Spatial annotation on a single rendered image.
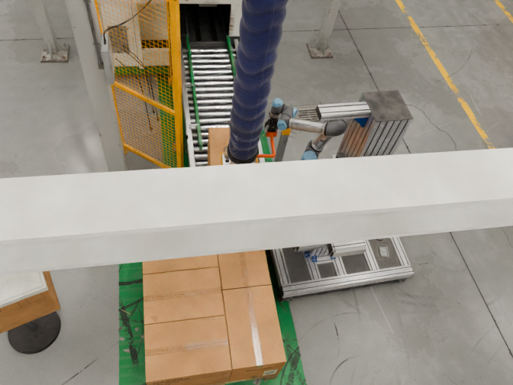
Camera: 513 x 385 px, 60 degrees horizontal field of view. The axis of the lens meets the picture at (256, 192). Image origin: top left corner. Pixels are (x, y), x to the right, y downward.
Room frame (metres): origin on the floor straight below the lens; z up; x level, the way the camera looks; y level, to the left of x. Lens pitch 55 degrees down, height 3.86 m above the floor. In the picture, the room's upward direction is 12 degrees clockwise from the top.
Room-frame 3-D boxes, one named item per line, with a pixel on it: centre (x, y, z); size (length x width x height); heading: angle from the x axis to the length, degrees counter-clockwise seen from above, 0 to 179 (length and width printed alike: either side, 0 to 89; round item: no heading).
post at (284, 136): (2.76, -0.14, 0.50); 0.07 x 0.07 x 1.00; 19
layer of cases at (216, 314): (1.32, 0.20, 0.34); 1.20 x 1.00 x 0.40; 19
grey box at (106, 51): (2.46, 1.25, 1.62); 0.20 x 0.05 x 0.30; 19
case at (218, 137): (2.38, 0.25, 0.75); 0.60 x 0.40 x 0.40; 15
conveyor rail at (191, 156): (3.05, 0.83, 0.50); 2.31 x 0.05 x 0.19; 19
